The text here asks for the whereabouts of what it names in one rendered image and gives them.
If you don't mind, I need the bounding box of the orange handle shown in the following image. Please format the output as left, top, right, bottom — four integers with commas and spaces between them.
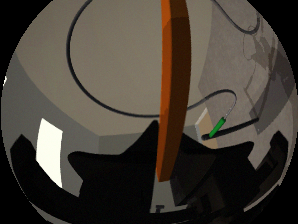
156, 0, 192, 183

